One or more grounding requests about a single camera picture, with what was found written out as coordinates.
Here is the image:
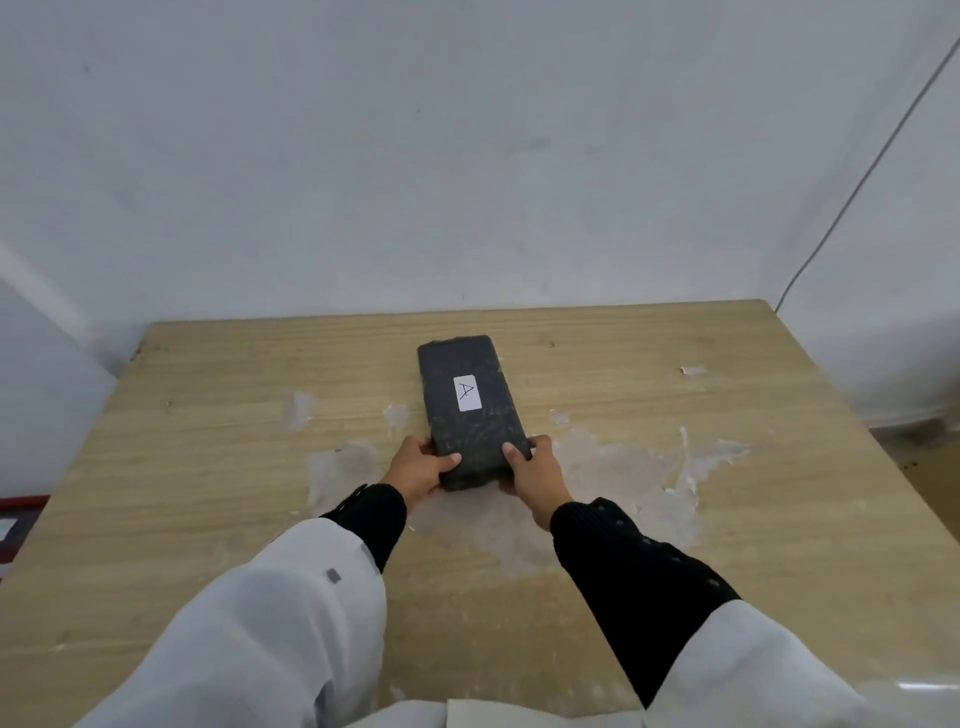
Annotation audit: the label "person's left hand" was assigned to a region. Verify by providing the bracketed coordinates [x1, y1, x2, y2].
[381, 435, 463, 516]

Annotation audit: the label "person's right hand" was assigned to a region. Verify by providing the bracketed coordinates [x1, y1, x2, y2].
[498, 434, 575, 533]

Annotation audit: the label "black brick with white label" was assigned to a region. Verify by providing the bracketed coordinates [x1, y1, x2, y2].
[417, 334, 534, 493]

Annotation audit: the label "person's right forearm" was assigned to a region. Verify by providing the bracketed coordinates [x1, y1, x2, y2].
[549, 498, 909, 728]

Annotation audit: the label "person's left forearm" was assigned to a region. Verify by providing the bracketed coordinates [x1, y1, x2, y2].
[75, 483, 408, 728]

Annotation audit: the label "red and white object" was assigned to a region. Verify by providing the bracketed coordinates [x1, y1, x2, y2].
[0, 493, 51, 565]

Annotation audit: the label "grey wall cable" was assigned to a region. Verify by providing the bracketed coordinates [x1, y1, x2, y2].
[773, 33, 960, 315]

